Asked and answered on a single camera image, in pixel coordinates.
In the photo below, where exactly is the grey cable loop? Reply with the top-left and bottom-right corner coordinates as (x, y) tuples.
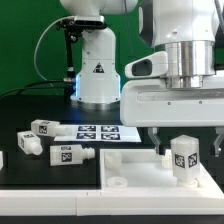
(33, 15), (74, 82)

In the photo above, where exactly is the white sheet with tags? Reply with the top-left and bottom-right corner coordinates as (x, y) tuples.
(54, 125), (141, 142)

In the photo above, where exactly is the white obstacle fence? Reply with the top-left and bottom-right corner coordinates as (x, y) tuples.
(0, 168), (224, 216)

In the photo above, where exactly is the white part at left edge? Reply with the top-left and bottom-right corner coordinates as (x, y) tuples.
(0, 151), (4, 171)

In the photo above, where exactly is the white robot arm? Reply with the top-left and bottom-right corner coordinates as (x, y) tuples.
(60, 0), (224, 144)

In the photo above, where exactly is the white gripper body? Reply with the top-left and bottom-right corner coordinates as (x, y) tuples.
(120, 51), (224, 127)

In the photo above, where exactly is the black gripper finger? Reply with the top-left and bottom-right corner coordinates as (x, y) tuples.
(214, 127), (224, 157)
(147, 127), (165, 155)

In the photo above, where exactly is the white square tabletop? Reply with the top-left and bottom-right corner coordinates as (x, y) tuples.
(100, 149), (199, 190)

